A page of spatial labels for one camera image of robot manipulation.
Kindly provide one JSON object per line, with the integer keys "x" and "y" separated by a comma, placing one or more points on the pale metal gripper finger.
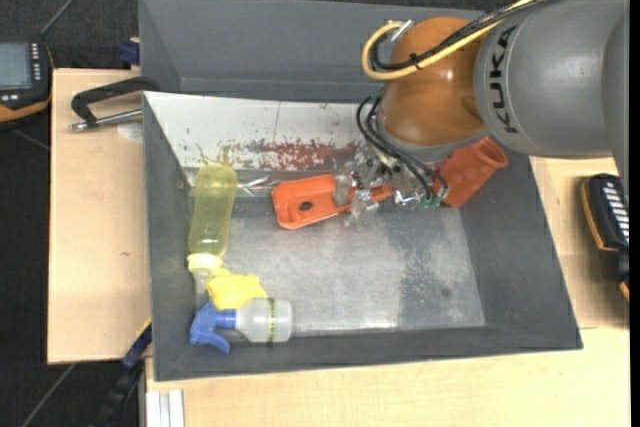
{"x": 345, "y": 189}
{"x": 362, "y": 215}

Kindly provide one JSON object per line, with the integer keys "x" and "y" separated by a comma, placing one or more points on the orange plastic tool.
{"x": 305, "y": 202}

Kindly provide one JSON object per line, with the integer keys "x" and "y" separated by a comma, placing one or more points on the grey metal bin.
{"x": 350, "y": 285}

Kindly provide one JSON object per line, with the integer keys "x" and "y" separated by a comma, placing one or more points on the orange plastic cup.
{"x": 470, "y": 172}

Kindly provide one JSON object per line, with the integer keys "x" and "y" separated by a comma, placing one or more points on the yellow spray bottle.
{"x": 212, "y": 210}

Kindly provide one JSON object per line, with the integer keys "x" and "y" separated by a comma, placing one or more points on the clear spray bottle blue trigger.
{"x": 260, "y": 320}

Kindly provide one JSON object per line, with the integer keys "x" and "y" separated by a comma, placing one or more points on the pale wood flat board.
{"x": 95, "y": 225}

